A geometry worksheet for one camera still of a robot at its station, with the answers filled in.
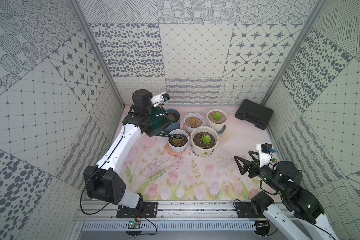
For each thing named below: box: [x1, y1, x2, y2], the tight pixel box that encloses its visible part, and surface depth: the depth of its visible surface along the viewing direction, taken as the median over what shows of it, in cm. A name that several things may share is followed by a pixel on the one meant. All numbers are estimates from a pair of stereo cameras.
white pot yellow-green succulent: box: [167, 129, 189, 154], surface depth 91 cm
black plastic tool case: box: [235, 98, 274, 130], surface depth 113 cm
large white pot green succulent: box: [190, 126, 220, 157], surface depth 90 cm
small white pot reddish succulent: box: [184, 112, 204, 134], surface depth 100 cm
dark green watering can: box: [146, 105, 185, 140], surface depth 83 cm
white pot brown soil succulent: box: [206, 108, 228, 133], surface depth 100 cm
